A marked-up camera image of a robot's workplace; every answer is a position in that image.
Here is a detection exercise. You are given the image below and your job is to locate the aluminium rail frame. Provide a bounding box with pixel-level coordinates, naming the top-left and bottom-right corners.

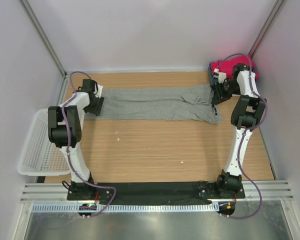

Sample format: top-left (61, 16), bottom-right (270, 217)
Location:
top-left (20, 180), bottom-right (294, 203)

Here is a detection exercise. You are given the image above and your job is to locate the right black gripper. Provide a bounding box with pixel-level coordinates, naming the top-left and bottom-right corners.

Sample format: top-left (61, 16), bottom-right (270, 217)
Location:
top-left (211, 78), bottom-right (240, 105)

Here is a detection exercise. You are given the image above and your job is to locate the right aluminium corner post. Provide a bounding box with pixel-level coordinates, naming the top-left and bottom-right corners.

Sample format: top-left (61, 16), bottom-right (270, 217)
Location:
top-left (248, 0), bottom-right (287, 58)

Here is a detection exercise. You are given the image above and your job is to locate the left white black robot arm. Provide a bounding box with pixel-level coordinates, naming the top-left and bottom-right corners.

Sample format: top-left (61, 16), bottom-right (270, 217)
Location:
top-left (47, 79), bottom-right (105, 200)

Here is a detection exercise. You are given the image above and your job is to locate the white plastic basket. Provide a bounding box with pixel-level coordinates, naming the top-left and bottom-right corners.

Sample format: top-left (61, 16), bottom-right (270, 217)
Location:
top-left (17, 108), bottom-right (70, 177)

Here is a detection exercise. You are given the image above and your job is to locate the left aluminium corner post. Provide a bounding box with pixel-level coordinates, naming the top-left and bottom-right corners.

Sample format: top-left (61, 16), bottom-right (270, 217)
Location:
top-left (19, 0), bottom-right (67, 77)

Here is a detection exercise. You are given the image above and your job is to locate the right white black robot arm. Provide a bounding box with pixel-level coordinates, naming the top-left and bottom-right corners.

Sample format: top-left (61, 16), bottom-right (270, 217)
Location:
top-left (211, 63), bottom-right (266, 198)

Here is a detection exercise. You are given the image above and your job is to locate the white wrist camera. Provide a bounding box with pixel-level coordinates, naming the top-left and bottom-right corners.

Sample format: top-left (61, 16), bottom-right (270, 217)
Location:
top-left (213, 68), bottom-right (227, 84)
top-left (93, 84), bottom-right (104, 98)

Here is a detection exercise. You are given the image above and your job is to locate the folded pink t shirt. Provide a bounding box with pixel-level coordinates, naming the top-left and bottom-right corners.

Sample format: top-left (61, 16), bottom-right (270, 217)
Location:
top-left (210, 55), bottom-right (260, 79)

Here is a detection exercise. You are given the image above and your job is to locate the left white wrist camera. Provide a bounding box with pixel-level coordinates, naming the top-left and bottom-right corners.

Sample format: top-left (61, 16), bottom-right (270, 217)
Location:
top-left (93, 84), bottom-right (104, 98)

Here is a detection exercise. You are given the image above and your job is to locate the slotted cable duct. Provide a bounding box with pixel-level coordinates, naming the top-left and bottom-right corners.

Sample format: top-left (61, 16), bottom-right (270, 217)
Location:
top-left (32, 202), bottom-right (219, 214)

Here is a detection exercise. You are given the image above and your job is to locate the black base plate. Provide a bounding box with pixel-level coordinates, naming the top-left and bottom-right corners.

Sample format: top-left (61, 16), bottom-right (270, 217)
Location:
top-left (61, 180), bottom-right (246, 215)

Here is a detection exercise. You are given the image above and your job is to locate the aluminium corner post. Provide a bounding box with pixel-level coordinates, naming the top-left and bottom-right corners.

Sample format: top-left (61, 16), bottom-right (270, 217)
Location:
top-left (19, 0), bottom-right (67, 77)
top-left (248, 0), bottom-right (287, 58)

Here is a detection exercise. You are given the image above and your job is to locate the folded blue grey t shirt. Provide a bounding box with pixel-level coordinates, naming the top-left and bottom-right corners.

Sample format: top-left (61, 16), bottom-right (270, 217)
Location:
top-left (208, 68), bottom-right (219, 87)

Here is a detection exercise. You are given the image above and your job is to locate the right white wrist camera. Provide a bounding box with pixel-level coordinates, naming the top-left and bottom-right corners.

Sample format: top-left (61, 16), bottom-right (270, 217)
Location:
top-left (213, 68), bottom-right (227, 84)

